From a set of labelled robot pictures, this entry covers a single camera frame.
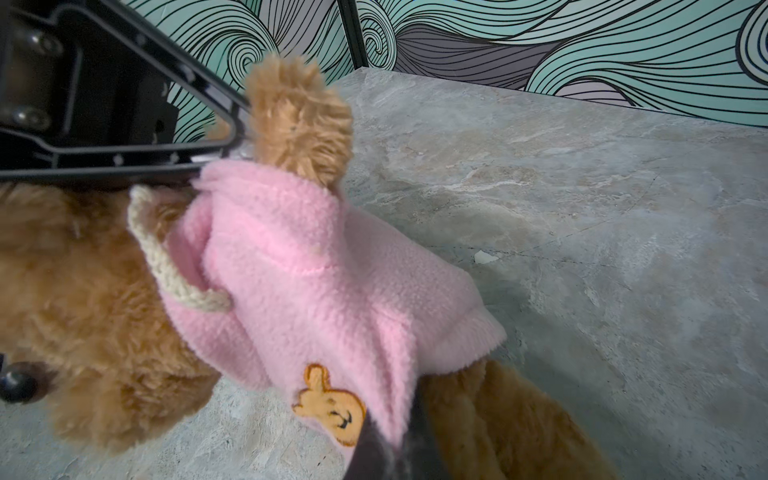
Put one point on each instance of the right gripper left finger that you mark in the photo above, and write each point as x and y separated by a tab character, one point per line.
373	457

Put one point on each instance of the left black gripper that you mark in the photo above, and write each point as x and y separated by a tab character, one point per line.
84	89

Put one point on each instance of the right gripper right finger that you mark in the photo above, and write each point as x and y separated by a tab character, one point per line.
419	457

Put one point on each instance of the pink teddy hoodie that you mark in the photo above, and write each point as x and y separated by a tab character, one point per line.
276	282

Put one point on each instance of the brown teddy bear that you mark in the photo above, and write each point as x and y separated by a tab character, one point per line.
82	313

